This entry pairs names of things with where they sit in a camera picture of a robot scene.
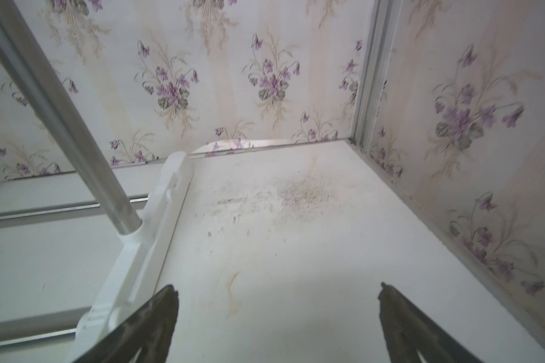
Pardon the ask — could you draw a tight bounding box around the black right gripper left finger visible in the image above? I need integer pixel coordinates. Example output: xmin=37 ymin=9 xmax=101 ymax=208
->
xmin=75 ymin=285 xmax=180 ymax=362

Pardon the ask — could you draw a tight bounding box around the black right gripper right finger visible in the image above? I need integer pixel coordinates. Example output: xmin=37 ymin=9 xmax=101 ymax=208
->
xmin=378 ymin=282 xmax=480 ymax=362

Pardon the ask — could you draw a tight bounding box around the white and steel drying rack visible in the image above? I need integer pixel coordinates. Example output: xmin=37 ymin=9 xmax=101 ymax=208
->
xmin=0 ymin=1 xmax=193 ymax=362

